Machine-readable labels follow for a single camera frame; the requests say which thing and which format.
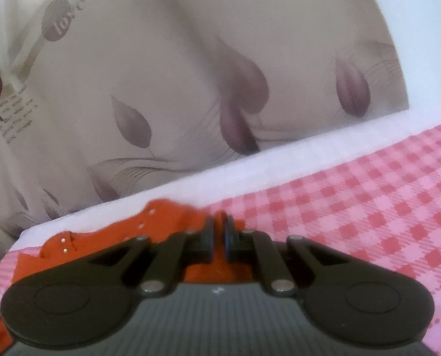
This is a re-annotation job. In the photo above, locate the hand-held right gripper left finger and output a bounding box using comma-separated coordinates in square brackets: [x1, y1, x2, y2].
[83, 216, 216, 298]

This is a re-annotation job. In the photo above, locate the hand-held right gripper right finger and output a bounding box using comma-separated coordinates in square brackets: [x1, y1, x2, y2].
[222, 214, 350, 298]

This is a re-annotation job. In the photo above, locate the orange garment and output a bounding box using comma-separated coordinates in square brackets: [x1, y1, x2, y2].
[0, 198, 256, 353]

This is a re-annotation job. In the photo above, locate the white mattress edge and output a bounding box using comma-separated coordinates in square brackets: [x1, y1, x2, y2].
[11, 107, 441, 249]

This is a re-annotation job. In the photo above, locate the pink checked bed sheet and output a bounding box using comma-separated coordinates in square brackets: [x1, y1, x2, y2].
[0, 117, 441, 356]

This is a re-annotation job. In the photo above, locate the beige leaf print curtain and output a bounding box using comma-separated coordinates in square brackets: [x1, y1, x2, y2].
[0, 0, 410, 245]

